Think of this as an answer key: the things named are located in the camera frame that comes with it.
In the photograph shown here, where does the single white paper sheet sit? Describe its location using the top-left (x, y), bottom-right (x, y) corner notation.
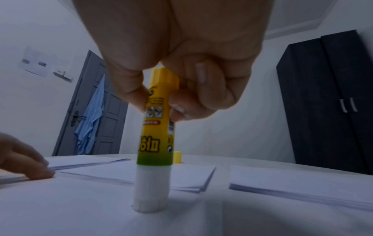
top-left (0, 174), bottom-right (373, 236)
top-left (58, 161), bottom-right (217, 193)

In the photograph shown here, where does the blue hanging cloth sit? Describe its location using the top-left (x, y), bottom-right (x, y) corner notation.
top-left (73, 73), bottom-right (107, 156)

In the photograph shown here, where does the white wall switch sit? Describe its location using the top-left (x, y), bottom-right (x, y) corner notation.
top-left (54, 69), bottom-right (73, 83)

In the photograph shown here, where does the person's right hand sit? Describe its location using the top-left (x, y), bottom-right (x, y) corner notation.
top-left (70, 0), bottom-right (275, 123)

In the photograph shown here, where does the person's left hand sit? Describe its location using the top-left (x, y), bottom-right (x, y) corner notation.
top-left (0, 133), bottom-right (56, 180)

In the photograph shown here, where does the black wardrobe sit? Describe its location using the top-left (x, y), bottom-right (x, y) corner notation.
top-left (275, 30), bottom-right (373, 175)

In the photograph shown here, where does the grey door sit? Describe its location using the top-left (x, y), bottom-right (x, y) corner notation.
top-left (52, 49), bottom-right (129, 156)

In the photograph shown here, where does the yellow glue stick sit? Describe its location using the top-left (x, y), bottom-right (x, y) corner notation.
top-left (132, 68), bottom-right (180, 214)

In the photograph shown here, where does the white paper stack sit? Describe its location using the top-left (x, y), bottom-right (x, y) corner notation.
top-left (229, 166), bottom-right (373, 213)
top-left (43, 155), bottom-right (130, 172)

